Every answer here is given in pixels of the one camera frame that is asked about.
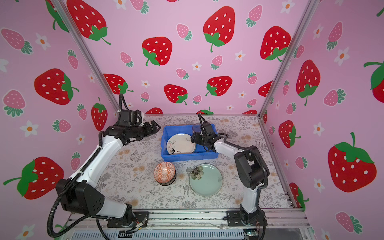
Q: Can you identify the orange patterned top bowl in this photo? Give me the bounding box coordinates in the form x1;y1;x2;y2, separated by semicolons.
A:
154;162;176;184

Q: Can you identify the green lit circuit board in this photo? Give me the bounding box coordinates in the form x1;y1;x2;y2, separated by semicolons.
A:
244;230;259;240

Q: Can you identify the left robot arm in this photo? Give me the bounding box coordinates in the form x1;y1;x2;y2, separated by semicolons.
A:
48;121;161;227

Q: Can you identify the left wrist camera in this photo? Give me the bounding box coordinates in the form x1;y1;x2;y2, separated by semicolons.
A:
117;110;143;128

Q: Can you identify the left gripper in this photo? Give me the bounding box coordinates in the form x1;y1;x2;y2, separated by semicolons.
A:
130;120;161;141

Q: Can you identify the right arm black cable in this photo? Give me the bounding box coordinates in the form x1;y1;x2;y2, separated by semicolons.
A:
196;112;269;240

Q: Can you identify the cream floral plate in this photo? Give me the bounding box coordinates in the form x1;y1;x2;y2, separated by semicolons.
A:
166;134;196;155

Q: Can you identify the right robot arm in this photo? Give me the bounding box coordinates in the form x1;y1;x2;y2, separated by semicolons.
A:
191;133;270;227

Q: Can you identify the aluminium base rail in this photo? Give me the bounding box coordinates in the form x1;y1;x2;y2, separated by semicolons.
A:
61;209;316;240

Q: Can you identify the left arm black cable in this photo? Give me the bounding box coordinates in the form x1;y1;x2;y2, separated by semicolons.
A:
46;93;130;240

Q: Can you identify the pink transparent cup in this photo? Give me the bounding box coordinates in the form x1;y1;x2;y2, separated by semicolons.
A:
192;123;202;134

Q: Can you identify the green flower plate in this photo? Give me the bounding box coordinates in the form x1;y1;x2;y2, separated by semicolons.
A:
190;164;223;197

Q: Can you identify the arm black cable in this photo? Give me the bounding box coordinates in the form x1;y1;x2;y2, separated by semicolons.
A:
46;93;130;240
196;112;269;240

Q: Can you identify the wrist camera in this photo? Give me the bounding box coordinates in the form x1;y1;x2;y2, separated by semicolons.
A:
201;122;216;136
117;110;143;128

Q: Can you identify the dark striped bottom bowl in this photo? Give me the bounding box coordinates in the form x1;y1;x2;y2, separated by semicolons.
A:
158;174;177;186

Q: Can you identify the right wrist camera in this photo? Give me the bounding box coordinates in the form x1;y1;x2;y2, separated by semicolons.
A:
201;122;216;136

